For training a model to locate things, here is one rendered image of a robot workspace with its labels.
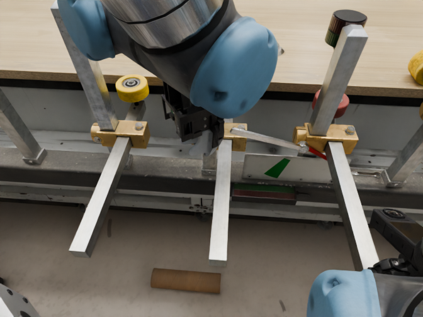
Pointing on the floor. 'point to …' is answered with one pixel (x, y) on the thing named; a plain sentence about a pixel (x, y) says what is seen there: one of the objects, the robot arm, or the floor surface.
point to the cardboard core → (186, 280)
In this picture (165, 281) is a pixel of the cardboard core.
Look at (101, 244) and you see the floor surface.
